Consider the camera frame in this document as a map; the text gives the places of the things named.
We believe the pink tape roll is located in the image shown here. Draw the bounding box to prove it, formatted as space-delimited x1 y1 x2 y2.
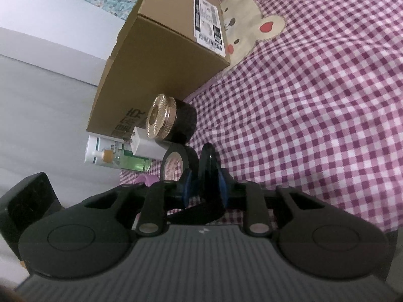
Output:
129 174 160 187

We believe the black tape roll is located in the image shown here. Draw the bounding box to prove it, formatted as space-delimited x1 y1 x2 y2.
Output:
160 144 199 181

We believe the white charger plug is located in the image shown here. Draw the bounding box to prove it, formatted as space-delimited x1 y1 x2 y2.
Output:
127 127 171 161

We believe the white green tube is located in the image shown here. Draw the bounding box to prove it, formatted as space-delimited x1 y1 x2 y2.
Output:
85 135 152 172

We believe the black jar gold lid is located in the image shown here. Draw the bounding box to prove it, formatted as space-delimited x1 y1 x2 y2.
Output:
146 93 197 145

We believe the purple checkered tablecloth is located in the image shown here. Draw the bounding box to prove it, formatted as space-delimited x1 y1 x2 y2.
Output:
119 0 403 233

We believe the brown cardboard box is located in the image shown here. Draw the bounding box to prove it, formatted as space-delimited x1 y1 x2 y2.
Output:
87 0 230 138

